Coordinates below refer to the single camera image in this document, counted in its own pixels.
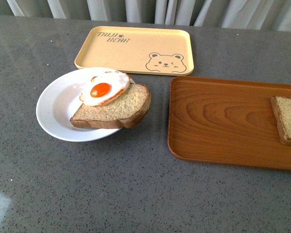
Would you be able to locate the fried egg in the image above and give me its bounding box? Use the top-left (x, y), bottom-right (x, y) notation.
top-left (79, 71), bottom-right (130, 106)

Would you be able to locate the grey white curtain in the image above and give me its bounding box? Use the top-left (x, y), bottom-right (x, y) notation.
top-left (0, 0), bottom-right (291, 32)

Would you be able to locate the bread slice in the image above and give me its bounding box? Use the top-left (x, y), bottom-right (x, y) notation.
top-left (70, 83), bottom-right (151, 129)
top-left (271, 96), bottom-right (291, 146)

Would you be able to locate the white round plate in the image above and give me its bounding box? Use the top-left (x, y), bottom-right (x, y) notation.
top-left (35, 67), bottom-right (136, 143)

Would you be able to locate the yellow bear tray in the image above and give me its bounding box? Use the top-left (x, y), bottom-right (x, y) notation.
top-left (75, 26), bottom-right (194, 76)

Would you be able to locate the brown wooden tray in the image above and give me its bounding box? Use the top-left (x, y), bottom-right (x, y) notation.
top-left (168, 76), bottom-right (291, 170)

